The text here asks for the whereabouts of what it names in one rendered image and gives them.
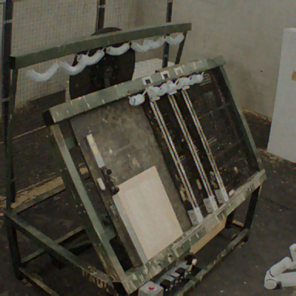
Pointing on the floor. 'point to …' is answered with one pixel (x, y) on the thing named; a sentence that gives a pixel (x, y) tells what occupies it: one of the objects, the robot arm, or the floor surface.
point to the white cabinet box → (285, 102)
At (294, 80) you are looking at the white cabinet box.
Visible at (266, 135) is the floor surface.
